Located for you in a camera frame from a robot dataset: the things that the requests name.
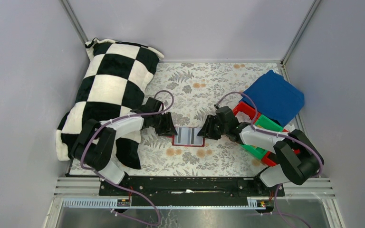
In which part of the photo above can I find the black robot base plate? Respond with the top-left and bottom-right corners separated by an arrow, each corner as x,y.
98,176 -> 286,208

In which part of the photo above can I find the floral patterned table mat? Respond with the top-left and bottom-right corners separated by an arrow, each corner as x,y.
123,62 -> 280,177

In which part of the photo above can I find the red leather card holder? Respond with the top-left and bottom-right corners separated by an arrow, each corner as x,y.
171,127 -> 205,147

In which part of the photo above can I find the black white checkered pillow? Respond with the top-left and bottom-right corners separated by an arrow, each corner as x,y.
55,38 -> 164,161

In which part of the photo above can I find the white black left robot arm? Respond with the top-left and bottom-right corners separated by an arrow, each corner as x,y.
70,97 -> 177,184

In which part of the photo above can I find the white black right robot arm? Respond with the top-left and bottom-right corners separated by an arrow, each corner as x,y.
198,106 -> 324,188

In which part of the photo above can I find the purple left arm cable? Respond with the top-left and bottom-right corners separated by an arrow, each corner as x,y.
80,90 -> 175,228

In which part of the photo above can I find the folded blue cloth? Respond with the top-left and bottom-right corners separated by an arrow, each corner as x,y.
241,70 -> 305,127

